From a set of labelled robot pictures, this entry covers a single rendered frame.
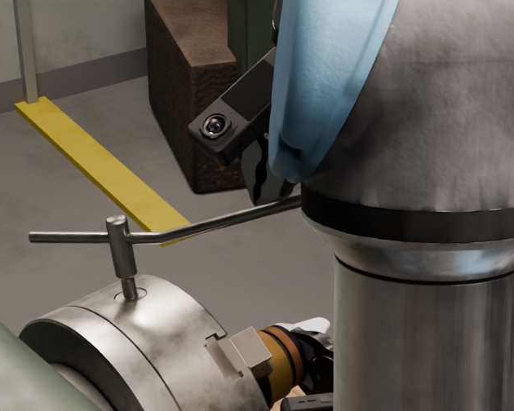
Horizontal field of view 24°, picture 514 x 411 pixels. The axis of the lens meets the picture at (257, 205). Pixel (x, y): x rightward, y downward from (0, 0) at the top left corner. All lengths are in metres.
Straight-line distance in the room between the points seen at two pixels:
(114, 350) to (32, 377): 0.09
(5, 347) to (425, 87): 0.74
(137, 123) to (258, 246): 0.92
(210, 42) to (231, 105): 2.71
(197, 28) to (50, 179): 0.69
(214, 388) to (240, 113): 0.28
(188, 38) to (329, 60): 3.33
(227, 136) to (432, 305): 0.54
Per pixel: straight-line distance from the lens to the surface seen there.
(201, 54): 3.67
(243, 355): 1.20
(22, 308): 3.36
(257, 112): 1.02
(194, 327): 1.18
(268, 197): 1.12
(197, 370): 1.15
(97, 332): 1.17
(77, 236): 1.21
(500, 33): 0.47
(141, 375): 1.13
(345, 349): 0.53
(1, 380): 1.10
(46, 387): 1.08
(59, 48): 4.43
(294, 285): 3.39
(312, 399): 1.29
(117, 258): 1.19
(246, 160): 1.13
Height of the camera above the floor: 1.94
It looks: 31 degrees down
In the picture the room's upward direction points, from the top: straight up
